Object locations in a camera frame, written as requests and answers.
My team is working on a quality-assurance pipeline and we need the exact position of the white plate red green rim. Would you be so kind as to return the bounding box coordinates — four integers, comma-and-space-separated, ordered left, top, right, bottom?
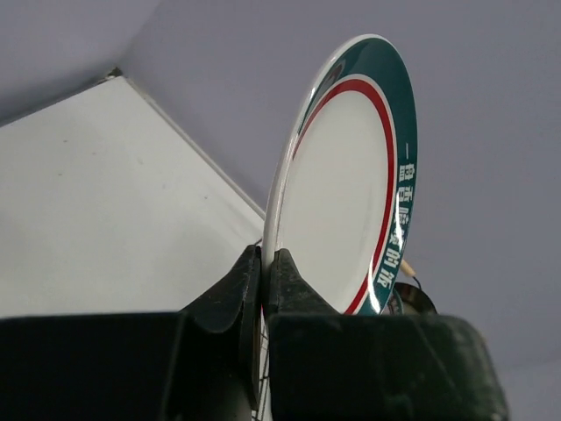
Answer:
261, 34, 418, 316

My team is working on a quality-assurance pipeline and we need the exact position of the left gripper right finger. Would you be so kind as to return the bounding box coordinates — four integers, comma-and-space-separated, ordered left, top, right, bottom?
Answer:
266, 249, 510, 420

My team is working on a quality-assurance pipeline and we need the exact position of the white plate green lettered rim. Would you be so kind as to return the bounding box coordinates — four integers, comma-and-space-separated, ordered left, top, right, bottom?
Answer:
381, 289, 404, 316

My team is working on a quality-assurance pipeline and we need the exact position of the black wire dish rack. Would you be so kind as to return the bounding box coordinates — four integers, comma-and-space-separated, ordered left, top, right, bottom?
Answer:
252, 263, 420, 421

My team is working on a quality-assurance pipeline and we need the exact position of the black rimmed cream plate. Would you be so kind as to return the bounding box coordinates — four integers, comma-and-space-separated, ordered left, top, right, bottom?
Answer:
394, 282, 437, 315

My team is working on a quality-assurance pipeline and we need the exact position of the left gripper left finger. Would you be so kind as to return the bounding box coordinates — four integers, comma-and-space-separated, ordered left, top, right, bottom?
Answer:
1, 246, 261, 420

